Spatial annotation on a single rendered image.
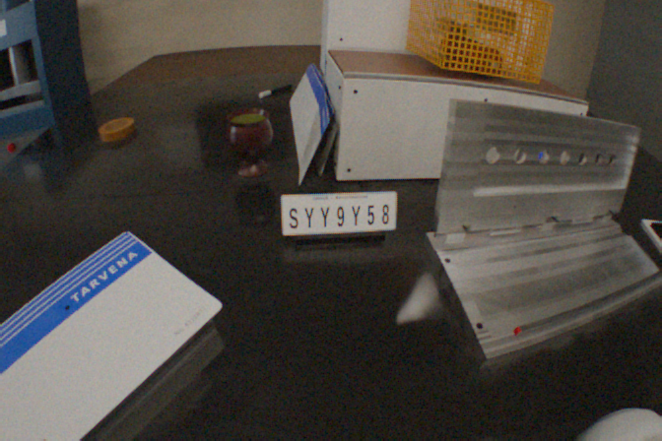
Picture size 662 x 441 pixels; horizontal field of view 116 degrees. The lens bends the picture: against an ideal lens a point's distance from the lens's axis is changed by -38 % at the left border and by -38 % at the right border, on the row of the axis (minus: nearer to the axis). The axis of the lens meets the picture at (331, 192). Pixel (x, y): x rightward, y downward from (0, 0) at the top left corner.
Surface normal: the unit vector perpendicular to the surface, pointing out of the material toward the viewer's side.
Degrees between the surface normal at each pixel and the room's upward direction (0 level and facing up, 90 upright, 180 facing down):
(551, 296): 0
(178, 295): 0
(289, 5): 90
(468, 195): 79
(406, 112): 90
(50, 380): 0
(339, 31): 90
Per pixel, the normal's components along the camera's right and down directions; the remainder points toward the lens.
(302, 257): 0.04, -0.83
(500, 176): 0.13, 0.40
